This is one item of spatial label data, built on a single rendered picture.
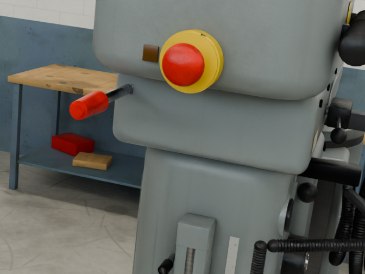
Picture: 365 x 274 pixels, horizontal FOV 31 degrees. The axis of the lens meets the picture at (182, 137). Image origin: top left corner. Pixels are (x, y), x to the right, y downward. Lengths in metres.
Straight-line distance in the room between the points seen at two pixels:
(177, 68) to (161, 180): 0.26
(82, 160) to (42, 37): 1.22
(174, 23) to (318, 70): 0.15
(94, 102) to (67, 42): 4.96
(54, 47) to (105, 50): 5.00
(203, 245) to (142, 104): 0.18
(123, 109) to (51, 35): 4.91
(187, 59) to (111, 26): 0.11
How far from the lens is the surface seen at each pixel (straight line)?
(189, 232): 0.79
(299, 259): 0.94
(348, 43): 0.65
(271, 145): 0.75
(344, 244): 0.72
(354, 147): 1.39
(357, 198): 0.87
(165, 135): 0.77
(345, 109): 0.91
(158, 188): 0.84
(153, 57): 0.66
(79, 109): 0.65
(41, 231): 4.50
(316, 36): 0.64
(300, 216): 1.01
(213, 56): 0.62
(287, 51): 0.63
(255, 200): 0.81
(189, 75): 0.60
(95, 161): 5.06
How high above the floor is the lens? 1.86
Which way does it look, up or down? 15 degrees down
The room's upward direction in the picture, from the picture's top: 7 degrees clockwise
